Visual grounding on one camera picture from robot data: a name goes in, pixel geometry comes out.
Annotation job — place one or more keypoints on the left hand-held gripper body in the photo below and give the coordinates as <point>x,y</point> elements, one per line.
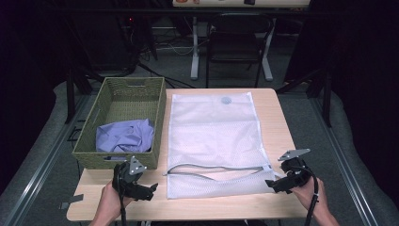
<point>127,179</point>

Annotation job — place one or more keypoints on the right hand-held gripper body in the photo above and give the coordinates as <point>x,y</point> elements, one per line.
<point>296,172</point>

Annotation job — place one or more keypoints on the lavender garment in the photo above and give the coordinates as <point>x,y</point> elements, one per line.
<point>125,135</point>

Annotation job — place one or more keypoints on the white mesh laundry bag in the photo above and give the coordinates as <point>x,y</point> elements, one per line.
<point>216,138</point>

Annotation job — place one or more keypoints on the green woven basket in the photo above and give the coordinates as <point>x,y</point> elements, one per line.
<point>122,103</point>

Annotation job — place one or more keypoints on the person's right hand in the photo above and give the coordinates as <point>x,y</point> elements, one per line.
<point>309,194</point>

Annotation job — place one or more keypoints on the person's left hand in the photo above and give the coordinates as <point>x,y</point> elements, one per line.
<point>109,197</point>

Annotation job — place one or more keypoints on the grey tape piece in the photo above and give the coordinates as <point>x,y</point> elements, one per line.
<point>73,200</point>

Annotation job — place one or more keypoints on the black folding chair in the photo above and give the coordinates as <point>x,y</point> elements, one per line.
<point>235,47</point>

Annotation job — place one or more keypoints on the white-legged desk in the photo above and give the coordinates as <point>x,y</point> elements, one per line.
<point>195,47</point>

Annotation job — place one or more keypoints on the metal floor rail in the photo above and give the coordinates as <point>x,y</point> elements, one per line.
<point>342,163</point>
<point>40,166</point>

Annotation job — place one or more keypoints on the black stand post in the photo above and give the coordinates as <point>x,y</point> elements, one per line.
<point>70,94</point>
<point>327,100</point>

